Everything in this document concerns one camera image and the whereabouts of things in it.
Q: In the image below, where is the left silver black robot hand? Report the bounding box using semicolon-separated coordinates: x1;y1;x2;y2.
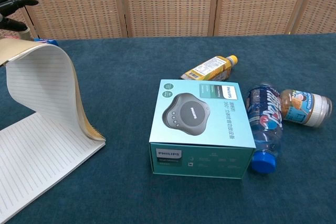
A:
0;0;39;40

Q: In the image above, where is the dark blue table cloth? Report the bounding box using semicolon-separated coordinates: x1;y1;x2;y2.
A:
0;33;336;224

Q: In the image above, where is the blue pink cookie box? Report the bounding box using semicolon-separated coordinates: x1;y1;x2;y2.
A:
4;36;59;46

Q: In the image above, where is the teal speaker product box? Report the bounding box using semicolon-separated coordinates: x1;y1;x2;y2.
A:
148;78;257;180

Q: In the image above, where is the woven bamboo folding screen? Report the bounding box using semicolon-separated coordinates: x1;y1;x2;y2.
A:
0;0;336;40

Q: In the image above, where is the blue cap sports drink bottle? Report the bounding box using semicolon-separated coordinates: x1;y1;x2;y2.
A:
247;82;285;174

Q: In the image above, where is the small jar white lid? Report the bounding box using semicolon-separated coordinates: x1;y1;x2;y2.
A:
280;89;333;129

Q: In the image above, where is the beige notebook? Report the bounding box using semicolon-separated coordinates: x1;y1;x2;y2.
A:
0;37;107;224

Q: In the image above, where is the yellow cap tea bottle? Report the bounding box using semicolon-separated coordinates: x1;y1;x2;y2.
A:
180;55;239;82

